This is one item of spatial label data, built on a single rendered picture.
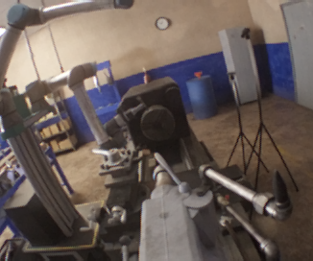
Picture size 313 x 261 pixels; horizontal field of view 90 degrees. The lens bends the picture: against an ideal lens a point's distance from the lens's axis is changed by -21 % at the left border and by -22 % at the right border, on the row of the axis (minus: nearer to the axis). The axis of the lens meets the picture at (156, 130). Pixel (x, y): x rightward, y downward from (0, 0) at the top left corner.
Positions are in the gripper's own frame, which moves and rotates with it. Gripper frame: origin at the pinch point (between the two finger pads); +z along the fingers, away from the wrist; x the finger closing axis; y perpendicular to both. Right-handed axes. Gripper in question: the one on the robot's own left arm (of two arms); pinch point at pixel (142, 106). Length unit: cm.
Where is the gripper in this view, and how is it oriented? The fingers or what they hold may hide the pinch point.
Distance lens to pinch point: 146.3
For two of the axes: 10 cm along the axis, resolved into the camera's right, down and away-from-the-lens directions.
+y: 5.4, 7.9, 3.0
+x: 1.2, 2.8, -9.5
